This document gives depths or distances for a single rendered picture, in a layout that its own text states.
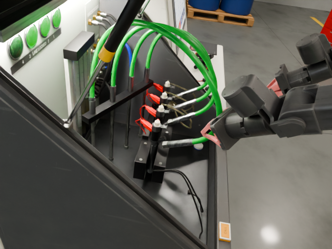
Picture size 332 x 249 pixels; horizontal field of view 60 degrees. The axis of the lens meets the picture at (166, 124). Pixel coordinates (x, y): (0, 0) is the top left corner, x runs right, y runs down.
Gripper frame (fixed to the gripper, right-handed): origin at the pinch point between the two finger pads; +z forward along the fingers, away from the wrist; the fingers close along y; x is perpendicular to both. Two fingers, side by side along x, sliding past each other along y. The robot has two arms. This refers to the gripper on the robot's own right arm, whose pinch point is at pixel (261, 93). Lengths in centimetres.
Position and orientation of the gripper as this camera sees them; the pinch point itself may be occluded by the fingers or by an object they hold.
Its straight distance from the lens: 94.9
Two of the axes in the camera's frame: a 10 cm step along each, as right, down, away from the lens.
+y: -5.3, -8.0, -2.9
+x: -3.8, 5.2, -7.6
